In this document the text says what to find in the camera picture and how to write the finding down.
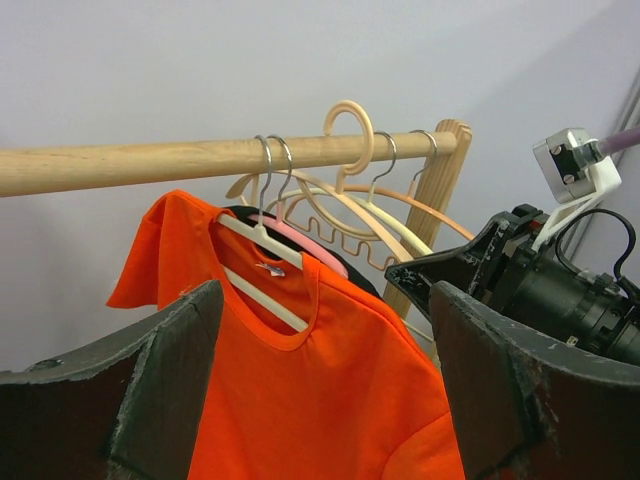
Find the cream plastic hook hanger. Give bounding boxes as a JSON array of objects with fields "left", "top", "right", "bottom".
[{"left": 225, "top": 99, "right": 416, "bottom": 266}]

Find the white plastic hanger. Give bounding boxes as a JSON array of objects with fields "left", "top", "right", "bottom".
[{"left": 214, "top": 134, "right": 310, "bottom": 334}]

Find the wooden clothes rack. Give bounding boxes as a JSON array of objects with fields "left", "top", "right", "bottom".
[{"left": 0, "top": 118, "right": 474, "bottom": 369}]

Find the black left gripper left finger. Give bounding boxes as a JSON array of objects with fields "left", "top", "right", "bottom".
[{"left": 1, "top": 281, "right": 223, "bottom": 479}]

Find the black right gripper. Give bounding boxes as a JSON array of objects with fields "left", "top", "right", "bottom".
[{"left": 385, "top": 205, "right": 639, "bottom": 363}]

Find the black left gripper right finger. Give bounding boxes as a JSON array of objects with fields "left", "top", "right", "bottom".
[{"left": 429, "top": 282, "right": 639, "bottom": 479}]

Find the pink hanger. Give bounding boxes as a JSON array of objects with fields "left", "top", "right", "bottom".
[{"left": 241, "top": 135, "right": 349, "bottom": 279}]

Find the beige wooden hanger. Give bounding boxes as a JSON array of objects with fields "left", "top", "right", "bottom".
[{"left": 259, "top": 130, "right": 435, "bottom": 357}]

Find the black orange t shirt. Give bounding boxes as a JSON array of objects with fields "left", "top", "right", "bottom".
[{"left": 222, "top": 203, "right": 385, "bottom": 304}]

